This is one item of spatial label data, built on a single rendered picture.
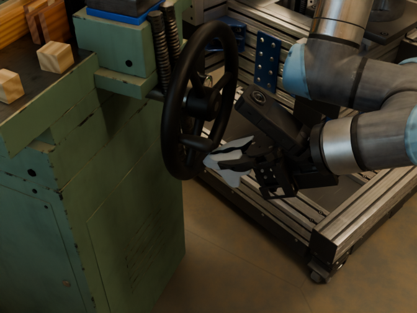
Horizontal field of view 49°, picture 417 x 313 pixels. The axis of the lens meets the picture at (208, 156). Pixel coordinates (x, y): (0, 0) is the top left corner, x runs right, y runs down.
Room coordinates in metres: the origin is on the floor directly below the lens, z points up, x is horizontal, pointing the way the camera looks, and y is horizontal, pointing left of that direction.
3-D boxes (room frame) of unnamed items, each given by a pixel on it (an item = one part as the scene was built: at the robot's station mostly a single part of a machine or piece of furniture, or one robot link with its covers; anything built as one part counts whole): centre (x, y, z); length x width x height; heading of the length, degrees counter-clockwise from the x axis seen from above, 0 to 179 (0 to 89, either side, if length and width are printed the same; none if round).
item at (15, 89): (0.57, 0.30, 0.92); 0.03 x 0.03 x 0.04; 60
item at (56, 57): (0.66, 0.25, 0.92); 0.04 x 0.04 x 0.03; 69
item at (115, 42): (0.75, 0.14, 0.91); 0.15 x 0.14 x 0.09; 156
